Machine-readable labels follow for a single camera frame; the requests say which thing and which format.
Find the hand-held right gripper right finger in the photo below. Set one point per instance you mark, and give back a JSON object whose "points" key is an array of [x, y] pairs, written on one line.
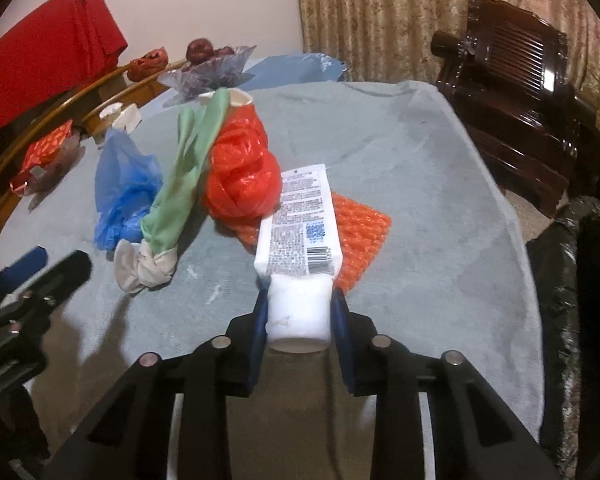
{"points": [[341, 345]]}

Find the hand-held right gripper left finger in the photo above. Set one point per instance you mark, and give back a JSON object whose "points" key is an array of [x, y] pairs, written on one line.
{"points": [[260, 340]]}

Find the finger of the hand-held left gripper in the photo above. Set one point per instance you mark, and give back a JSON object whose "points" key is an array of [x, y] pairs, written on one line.
{"points": [[65, 275], [25, 262]]}

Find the blue plastic bag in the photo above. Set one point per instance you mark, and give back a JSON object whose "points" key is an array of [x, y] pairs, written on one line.
{"points": [[125, 200]]}

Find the white squeeze tube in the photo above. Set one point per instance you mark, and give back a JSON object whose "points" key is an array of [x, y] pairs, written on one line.
{"points": [[300, 240]]}

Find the orange bubble wrap sheet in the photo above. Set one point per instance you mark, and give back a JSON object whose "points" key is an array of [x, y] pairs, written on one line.
{"points": [[360, 230]]}

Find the red plastic bag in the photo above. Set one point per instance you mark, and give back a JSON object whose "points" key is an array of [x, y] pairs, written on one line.
{"points": [[240, 170]]}

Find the trash bin with black liner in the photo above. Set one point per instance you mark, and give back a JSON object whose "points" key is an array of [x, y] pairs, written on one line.
{"points": [[555, 260]]}

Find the white paper cup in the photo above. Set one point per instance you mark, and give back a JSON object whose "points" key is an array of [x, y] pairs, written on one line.
{"points": [[241, 97]]}

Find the red patterned packet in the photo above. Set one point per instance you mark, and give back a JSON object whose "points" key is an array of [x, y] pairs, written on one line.
{"points": [[42, 152]]}

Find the white tissue box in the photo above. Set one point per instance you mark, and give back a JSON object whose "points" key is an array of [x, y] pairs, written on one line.
{"points": [[127, 117]]}

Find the red cloth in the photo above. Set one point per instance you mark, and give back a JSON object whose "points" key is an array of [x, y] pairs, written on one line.
{"points": [[40, 50]]}

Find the orange-red plastic bag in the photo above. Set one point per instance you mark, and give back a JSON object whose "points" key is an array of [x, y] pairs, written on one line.
{"points": [[147, 64]]}

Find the glass fruit bowl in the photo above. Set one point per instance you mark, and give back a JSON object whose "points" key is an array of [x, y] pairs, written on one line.
{"points": [[220, 72]]}

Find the red apple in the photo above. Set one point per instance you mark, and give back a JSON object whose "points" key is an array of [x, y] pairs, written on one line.
{"points": [[224, 52], [199, 51]]}

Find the dark wooden armchair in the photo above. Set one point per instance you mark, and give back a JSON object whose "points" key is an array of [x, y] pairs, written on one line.
{"points": [[510, 110]]}

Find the floral beige curtain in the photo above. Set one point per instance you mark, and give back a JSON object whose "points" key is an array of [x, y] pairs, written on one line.
{"points": [[380, 10]]}

